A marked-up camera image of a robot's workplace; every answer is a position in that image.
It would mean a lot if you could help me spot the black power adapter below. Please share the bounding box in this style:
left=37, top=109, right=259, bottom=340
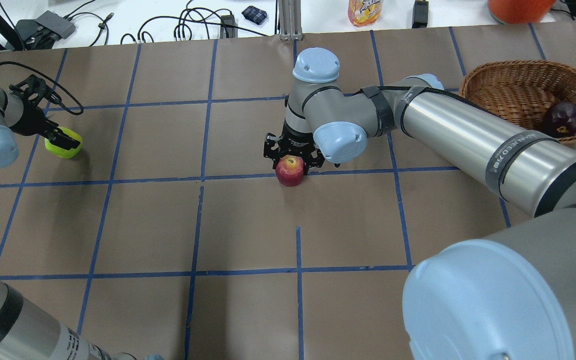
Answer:
left=219, top=14, right=238, bottom=39

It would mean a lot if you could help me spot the green apple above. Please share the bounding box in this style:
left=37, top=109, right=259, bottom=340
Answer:
left=43, top=126, right=83, bottom=159

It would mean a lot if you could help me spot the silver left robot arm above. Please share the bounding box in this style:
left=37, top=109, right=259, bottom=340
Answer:
left=0, top=74, right=83, bottom=169

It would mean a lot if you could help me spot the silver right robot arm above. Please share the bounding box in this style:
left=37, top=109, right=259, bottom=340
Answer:
left=263, top=47, right=576, bottom=360

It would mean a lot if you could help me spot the dark purple apple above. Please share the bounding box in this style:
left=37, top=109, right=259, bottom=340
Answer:
left=541, top=101, right=576, bottom=139

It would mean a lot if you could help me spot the woven wicker basket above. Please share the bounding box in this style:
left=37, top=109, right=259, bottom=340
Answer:
left=459, top=59, right=576, bottom=145

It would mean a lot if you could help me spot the aluminium frame post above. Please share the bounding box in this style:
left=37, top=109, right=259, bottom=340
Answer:
left=276, top=0, right=304, bottom=41

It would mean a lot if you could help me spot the orange bucket with grey lid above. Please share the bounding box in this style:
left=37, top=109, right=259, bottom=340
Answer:
left=487, top=0, right=556, bottom=24

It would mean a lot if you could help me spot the orange juice bottle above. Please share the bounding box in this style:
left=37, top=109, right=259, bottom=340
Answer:
left=347, top=0, right=383, bottom=27

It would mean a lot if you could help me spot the red apple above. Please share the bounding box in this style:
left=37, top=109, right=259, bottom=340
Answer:
left=275, top=155, right=305, bottom=187

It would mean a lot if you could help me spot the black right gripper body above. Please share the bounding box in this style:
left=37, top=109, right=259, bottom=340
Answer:
left=263, top=120, right=325, bottom=169

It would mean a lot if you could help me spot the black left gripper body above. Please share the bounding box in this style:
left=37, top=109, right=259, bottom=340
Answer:
left=9, top=74, right=61, bottom=137

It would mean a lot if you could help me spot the small dark blue pouch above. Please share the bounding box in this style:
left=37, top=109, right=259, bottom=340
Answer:
left=241, top=6, right=268, bottom=26

